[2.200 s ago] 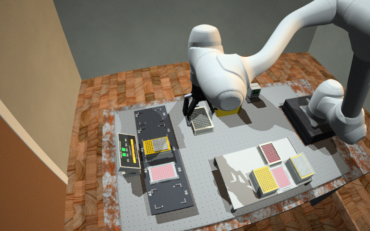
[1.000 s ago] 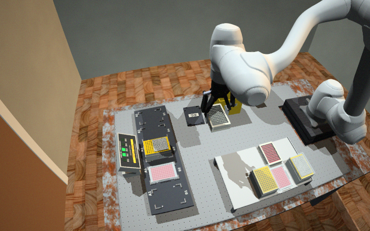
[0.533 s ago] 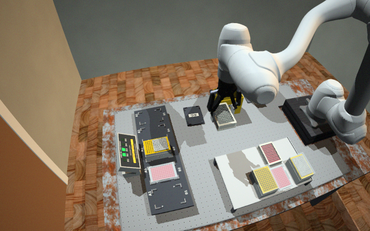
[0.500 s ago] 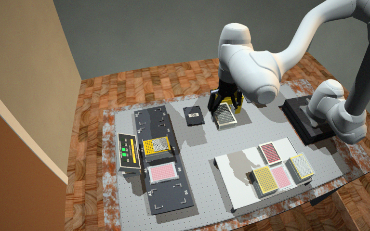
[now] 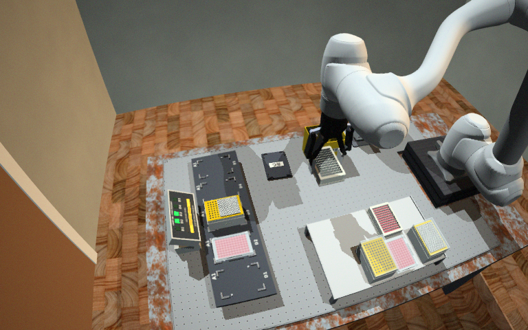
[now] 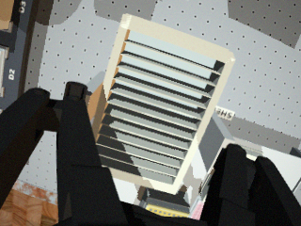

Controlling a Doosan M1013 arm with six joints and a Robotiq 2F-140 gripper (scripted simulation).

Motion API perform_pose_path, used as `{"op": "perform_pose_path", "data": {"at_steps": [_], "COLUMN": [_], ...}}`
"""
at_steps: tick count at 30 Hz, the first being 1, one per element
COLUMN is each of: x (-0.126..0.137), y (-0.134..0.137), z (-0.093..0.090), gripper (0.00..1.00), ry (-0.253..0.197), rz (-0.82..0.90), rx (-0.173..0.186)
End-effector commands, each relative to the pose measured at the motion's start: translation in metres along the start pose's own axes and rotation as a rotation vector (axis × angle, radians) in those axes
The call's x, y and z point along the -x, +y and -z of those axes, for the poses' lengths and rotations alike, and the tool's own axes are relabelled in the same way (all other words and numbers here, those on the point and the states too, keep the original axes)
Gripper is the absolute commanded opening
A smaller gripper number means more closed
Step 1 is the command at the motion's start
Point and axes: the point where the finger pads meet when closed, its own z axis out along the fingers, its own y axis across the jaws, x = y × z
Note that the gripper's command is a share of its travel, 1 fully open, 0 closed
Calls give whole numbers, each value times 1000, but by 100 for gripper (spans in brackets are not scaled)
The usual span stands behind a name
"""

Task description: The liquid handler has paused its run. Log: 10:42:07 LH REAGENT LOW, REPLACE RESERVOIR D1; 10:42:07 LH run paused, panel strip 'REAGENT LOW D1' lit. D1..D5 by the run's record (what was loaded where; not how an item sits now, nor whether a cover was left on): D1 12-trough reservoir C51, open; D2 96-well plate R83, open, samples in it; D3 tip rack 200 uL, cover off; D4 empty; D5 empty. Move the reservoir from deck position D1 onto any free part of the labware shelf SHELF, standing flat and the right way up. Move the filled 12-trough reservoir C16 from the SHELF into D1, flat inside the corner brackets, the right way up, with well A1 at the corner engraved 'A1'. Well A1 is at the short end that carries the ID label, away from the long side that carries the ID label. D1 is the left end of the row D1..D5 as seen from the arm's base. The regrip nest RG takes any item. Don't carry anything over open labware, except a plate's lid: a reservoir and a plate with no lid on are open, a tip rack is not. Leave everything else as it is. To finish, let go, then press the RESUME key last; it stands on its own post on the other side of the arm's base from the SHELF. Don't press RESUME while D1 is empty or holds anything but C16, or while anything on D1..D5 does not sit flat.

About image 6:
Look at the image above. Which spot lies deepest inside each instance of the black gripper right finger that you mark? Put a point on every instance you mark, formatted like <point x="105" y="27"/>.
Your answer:
<point x="239" y="178"/>

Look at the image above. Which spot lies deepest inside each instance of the white well plate with pink wells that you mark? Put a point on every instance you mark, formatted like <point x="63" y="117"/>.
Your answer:
<point x="2" y="63"/>

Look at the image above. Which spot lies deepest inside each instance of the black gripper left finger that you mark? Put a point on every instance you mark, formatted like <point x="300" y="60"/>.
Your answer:
<point x="85" y="190"/>

